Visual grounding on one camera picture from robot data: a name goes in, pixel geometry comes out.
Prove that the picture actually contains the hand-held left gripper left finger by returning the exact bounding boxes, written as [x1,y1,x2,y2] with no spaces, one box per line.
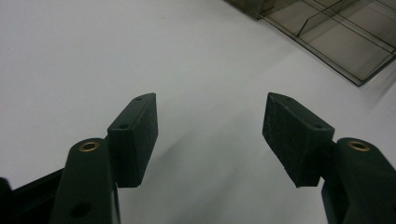
[49,92,159,224]

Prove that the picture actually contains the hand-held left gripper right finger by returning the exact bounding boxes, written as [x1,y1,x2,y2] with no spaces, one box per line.
[262,91,396,224]

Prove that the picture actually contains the smoky transparent plastic box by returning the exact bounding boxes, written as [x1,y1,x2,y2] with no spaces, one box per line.
[223,0,396,88]

